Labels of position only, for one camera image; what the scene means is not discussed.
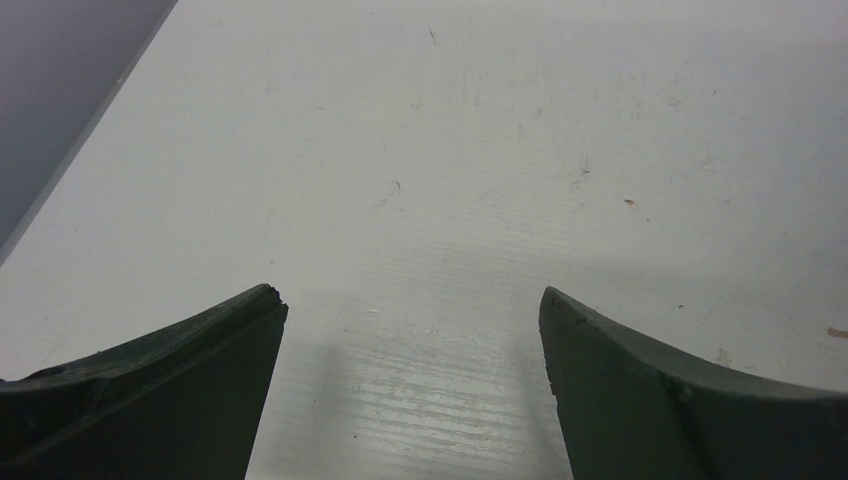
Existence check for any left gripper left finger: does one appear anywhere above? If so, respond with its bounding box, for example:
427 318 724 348
1 284 288 479

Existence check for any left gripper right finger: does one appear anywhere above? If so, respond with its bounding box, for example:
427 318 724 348
539 287 847 479

